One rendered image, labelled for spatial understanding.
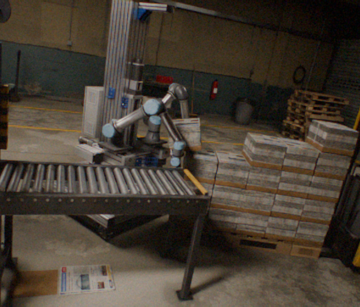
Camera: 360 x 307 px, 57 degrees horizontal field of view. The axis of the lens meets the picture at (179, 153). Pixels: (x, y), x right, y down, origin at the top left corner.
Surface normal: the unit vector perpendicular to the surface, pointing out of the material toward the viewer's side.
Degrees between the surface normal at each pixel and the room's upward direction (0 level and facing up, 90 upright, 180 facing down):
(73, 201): 90
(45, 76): 90
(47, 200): 90
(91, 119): 90
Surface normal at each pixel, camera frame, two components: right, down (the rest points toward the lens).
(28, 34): 0.31, 0.32
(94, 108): -0.60, 0.13
